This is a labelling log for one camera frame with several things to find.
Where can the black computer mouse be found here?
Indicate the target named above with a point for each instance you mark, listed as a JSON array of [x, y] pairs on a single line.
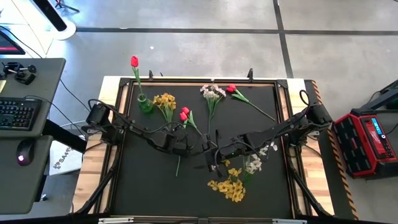
[[26, 149]]

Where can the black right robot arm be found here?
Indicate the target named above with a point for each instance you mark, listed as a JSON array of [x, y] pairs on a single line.
[[280, 129]]

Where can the black table clamp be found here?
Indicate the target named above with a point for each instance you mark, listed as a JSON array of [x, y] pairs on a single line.
[[250, 76], [150, 75]]

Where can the green glass vase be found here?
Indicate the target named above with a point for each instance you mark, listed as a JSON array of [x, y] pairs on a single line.
[[145, 105]]

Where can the black monitor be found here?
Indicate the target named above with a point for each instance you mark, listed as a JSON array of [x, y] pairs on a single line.
[[9, 43]]

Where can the white artificial flower bunch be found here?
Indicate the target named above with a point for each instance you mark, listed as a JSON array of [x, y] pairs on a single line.
[[256, 163], [213, 93]]

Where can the red and black toolbox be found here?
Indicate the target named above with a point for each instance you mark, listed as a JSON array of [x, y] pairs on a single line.
[[351, 146]]

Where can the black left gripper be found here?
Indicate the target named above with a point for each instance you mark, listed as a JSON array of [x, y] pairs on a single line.
[[203, 148]]

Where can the black aluminium rig frame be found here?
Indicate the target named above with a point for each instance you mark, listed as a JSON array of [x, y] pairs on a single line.
[[126, 82]]

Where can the black clamp mount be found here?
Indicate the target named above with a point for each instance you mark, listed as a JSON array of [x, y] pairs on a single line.
[[25, 77]]

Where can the yellow artificial flower bunch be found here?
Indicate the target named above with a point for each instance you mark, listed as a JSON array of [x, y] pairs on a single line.
[[231, 188], [164, 100]]

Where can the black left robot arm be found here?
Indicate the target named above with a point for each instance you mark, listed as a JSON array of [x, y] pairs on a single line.
[[155, 141]]

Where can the black table mat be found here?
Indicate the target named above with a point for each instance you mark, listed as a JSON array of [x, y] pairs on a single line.
[[149, 186]]

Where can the white metal frame bracket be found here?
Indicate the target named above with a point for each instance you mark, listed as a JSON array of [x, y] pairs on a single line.
[[289, 221], [115, 220]]

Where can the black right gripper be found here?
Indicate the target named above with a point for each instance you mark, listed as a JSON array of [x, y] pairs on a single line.
[[224, 155]]

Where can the grey desk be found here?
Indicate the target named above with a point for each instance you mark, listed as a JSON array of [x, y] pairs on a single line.
[[18, 186]]

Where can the white stand base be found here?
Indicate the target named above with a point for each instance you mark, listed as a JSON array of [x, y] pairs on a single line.
[[66, 31]]

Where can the white printed paper sign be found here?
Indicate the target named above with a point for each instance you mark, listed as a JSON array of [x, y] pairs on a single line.
[[65, 158]]

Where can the black keyboard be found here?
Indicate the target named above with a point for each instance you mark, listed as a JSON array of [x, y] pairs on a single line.
[[18, 113]]

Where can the black hazard-striped floor mat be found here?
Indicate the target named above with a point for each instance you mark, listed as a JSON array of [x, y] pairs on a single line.
[[339, 193]]

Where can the red artificial tulip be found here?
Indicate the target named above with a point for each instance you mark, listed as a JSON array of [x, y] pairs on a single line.
[[134, 61], [185, 110], [231, 88], [183, 116]]

